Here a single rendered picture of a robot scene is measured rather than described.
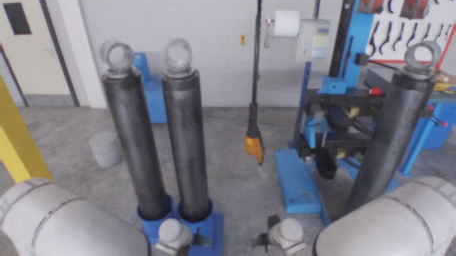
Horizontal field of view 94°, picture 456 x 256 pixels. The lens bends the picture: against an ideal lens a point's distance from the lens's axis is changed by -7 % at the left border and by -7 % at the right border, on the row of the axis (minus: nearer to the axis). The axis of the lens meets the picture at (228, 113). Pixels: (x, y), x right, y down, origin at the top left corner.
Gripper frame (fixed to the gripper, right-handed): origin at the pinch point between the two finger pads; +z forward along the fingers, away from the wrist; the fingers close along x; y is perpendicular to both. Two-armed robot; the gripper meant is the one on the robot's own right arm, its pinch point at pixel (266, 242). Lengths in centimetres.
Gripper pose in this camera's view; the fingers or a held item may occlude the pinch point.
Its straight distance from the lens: 130.4
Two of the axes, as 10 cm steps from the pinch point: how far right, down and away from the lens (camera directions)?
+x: 9.8, 0.1, 1.9
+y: 1.1, 8.0, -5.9
